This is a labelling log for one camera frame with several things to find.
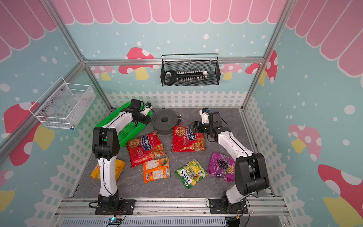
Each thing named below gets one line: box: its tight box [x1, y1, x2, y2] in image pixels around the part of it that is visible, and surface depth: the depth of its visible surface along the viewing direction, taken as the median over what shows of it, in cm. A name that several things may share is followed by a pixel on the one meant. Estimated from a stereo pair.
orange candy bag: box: [142, 156, 171, 184], surface depth 87 cm
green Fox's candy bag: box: [174, 158, 209, 190], surface depth 86 cm
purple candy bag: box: [207, 151, 236, 183], surface depth 85 cm
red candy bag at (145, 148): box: [126, 130, 166, 168], surface depth 94 cm
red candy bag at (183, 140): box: [171, 125, 206, 153], surface depth 99 cm
